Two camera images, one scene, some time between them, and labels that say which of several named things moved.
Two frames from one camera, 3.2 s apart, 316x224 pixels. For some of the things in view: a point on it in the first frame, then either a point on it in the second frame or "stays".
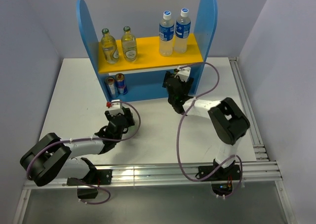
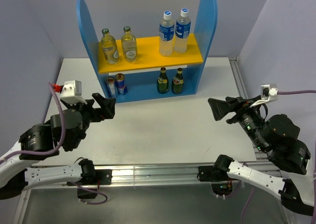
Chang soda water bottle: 129,46 stays
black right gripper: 186,85 → 219,107
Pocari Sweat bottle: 182,32 stays
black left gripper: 129,118 → 108,106
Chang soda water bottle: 109,47 stays
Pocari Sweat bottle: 166,35 stays
